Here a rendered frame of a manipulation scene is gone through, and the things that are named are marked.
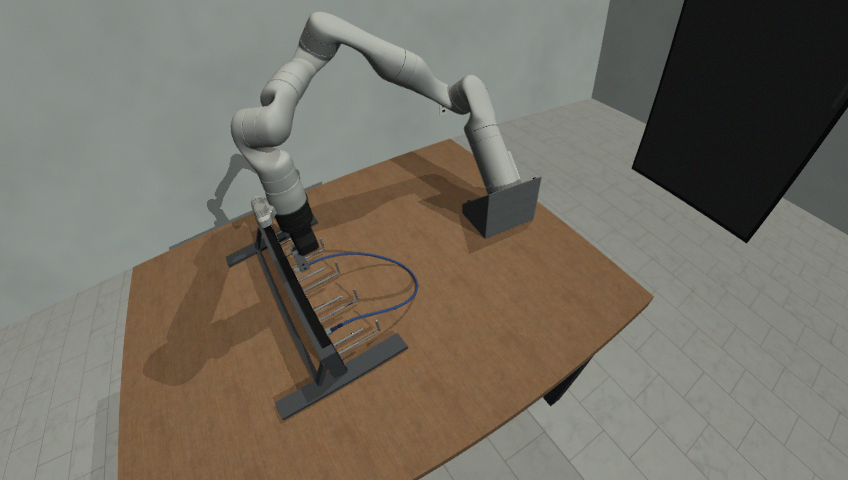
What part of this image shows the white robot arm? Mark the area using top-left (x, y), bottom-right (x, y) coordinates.
top-left (231, 12), bottom-right (522, 195)

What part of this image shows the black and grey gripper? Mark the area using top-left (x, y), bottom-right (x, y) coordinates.
top-left (251, 177), bottom-right (319, 273)

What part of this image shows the blue cable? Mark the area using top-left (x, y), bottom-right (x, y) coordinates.
top-left (308, 252), bottom-right (418, 328)

